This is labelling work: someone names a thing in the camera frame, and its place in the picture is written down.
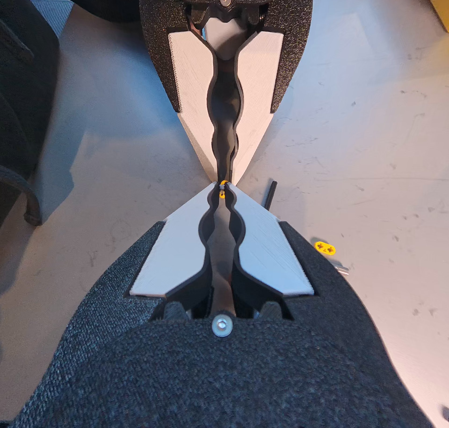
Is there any black toy brick axle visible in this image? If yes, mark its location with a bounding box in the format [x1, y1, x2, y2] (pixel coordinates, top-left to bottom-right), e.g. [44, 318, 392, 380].
[264, 180, 278, 211]

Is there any grey desk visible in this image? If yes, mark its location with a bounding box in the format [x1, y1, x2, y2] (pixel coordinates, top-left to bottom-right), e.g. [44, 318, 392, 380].
[0, 0, 449, 428]

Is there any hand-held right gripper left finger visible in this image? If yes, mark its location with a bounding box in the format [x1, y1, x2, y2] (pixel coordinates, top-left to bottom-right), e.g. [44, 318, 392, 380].
[130, 182, 220, 298]

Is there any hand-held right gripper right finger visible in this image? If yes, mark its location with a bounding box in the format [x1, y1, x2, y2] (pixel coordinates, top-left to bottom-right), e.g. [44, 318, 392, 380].
[225, 182, 315, 297]

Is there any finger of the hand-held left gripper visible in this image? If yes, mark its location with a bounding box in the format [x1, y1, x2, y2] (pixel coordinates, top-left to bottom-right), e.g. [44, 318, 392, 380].
[168, 31, 220, 183]
[230, 31, 285, 185]

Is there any grey woven chair seat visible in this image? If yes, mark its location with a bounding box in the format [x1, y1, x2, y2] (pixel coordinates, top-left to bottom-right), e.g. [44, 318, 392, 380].
[30, 0, 75, 37]

